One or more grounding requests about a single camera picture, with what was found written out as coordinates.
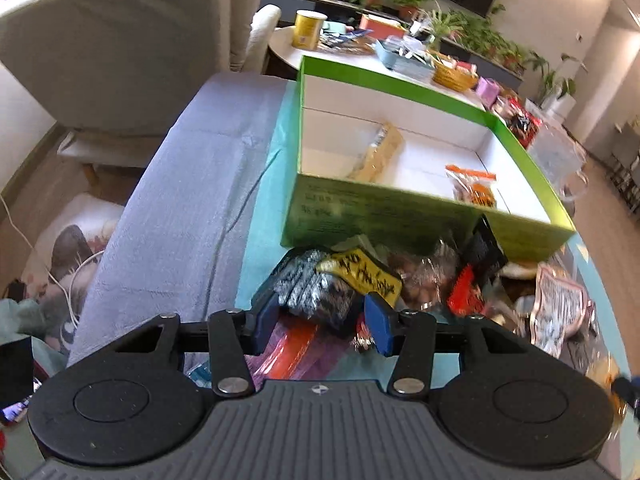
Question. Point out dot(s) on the grey chair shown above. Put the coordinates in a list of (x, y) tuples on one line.
[(625, 155)]

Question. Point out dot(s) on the grey blue cloth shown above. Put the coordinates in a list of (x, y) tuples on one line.
[(190, 185)]

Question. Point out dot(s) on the glass mug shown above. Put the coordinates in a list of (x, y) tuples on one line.
[(555, 155)]

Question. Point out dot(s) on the black orange snack packet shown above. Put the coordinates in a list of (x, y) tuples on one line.
[(480, 255)]

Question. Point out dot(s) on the red black snack bag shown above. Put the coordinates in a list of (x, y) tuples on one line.
[(520, 125)]

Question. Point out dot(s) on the teal printed mat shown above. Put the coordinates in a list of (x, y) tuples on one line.
[(260, 240)]

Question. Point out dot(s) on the yellow black snack packet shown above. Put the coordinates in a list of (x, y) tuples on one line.
[(365, 275)]

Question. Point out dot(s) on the spider plant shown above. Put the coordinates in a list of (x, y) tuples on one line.
[(445, 22)]

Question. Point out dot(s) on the beige snack packet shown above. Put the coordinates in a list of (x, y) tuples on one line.
[(382, 152)]

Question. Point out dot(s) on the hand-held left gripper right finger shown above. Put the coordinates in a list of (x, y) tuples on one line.
[(380, 327)]

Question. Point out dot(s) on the orange purple flat packet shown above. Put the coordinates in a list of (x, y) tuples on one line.
[(292, 350)]

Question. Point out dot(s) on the round white side table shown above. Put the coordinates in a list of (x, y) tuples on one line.
[(286, 44)]

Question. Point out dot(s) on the green cardboard box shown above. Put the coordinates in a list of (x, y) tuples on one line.
[(375, 210)]

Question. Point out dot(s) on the printed floor cushion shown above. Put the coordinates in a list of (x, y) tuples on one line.
[(65, 245)]

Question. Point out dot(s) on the black silver snack packet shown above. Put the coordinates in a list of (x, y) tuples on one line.
[(310, 290)]

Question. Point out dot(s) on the red box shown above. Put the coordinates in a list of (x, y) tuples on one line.
[(377, 22)]

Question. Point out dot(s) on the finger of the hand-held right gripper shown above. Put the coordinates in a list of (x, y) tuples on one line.
[(626, 389)]

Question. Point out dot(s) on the blue tray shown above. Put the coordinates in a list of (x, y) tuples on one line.
[(397, 59)]

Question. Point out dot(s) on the clear packet of brown nuts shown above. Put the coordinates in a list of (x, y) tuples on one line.
[(425, 280)]

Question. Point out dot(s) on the orange clear snack packet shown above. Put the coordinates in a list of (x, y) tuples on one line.
[(472, 187)]

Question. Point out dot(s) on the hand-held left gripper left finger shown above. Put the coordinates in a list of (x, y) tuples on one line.
[(263, 325)]

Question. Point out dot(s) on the white pink snack packet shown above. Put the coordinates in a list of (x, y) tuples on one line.
[(557, 305)]

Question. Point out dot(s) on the pink box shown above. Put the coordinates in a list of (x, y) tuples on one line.
[(487, 92)]

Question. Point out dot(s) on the beige sofa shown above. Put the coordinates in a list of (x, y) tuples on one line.
[(125, 35)]

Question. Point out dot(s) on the wicker basket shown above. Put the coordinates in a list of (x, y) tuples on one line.
[(454, 76)]

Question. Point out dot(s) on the yellow cylindrical can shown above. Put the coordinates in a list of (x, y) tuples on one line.
[(309, 30)]

